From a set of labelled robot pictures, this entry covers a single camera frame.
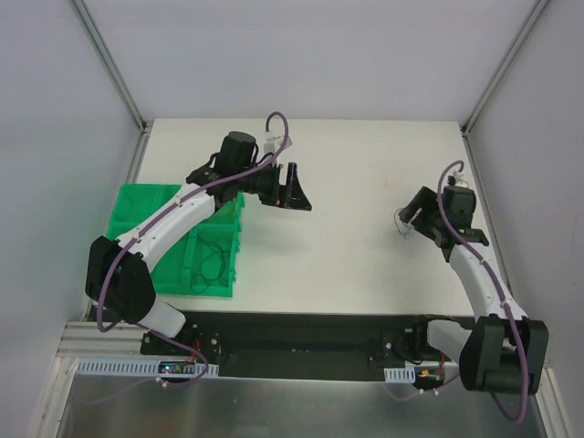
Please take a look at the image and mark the dark purple wire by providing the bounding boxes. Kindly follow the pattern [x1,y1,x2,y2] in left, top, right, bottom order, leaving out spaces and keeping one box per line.
[189,241,229,294]

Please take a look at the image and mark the right aluminium frame post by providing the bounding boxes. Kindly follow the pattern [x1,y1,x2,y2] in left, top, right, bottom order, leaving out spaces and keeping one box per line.
[461,0,552,138]

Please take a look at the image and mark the right white cable duct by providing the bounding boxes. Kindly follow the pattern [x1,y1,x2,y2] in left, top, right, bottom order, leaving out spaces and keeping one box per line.
[383,366,416,384]

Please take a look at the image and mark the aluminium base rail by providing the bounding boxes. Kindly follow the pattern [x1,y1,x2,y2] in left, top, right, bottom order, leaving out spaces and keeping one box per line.
[57,320,150,357]

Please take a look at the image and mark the green compartment tray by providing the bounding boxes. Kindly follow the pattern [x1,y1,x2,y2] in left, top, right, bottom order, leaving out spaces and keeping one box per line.
[106,183,245,297]

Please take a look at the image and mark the white cable duct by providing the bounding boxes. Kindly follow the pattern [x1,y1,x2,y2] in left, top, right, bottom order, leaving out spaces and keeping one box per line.
[383,366,416,384]
[77,359,219,379]

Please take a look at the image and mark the left white cable duct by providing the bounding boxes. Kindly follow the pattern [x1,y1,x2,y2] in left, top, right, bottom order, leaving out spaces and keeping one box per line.
[77,359,219,379]

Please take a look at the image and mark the aluminium frame post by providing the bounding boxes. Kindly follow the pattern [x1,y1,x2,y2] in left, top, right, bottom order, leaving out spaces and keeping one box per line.
[68,0,147,131]
[461,0,552,138]

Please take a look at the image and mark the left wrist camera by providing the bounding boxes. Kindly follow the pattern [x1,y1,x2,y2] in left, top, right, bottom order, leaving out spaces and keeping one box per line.
[263,131,293,154]

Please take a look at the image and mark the colourful cable bundle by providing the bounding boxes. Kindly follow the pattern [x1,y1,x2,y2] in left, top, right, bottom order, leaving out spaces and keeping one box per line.
[394,207,419,241]

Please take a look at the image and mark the left aluminium frame post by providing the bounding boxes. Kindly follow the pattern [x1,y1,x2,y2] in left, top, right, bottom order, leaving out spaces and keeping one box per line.
[68,0,147,131]

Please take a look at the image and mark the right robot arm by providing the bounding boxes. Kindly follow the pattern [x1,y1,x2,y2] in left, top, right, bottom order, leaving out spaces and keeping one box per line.
[399,185,549,395]

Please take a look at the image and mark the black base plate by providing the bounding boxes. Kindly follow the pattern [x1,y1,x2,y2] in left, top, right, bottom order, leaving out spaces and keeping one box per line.
[141,309,462,380]

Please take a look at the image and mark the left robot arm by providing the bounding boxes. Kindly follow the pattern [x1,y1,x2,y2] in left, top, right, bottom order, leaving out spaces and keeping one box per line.
[85,131,311,355]

